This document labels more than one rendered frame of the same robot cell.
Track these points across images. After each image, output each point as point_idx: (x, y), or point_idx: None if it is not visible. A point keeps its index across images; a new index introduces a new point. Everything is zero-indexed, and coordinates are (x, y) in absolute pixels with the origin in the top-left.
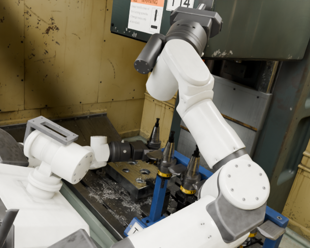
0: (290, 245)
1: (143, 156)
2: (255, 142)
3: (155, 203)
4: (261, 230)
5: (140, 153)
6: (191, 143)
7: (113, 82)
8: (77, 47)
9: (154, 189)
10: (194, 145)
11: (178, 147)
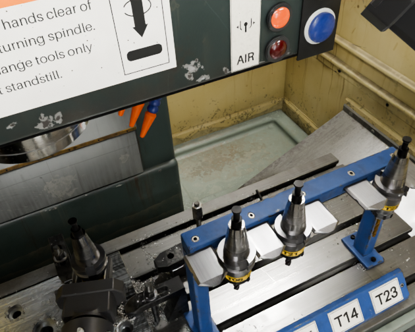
0: (187, 163)
1: (120, 297)
2: None
3: (207, 313)
4: None
5: (113, 300)
6: (14, 189)
7: None
8: None
9: (198, 302)
10: (24, 186)
11: None
